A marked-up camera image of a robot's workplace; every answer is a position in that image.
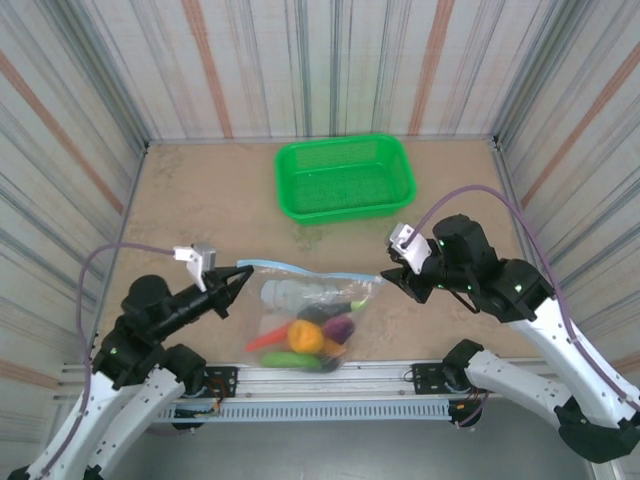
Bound orange toy carrot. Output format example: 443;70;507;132
245;323;292;352

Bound clear zip-top bag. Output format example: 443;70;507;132
234;257;384;375

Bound green toy cucumber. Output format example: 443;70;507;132
260;351;322;370

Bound yellow toy bell pepper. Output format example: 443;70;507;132
286;319;327;354

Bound dark purple toy beet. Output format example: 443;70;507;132
322;315;357;346

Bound dark toy eggplant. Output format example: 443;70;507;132
296;298;372;324

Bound green plastic mesh basket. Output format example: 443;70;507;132
273;131;419;227

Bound grey metal panel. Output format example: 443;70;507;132
99;422;596;480

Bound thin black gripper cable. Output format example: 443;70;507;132
449;289;482;315

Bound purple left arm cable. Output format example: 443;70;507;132
39;242;177;476

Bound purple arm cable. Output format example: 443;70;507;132
407;184;640;429
39;242;177;476

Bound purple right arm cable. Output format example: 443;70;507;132
407;184;640;429

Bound aluminium frame profile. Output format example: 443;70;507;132
492;135;556;281

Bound red and black wires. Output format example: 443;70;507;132
205;377;225;416
462;387;494;409

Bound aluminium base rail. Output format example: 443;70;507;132
60;357;601;400

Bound slotted grey cable duct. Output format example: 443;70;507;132
149;401;452;425

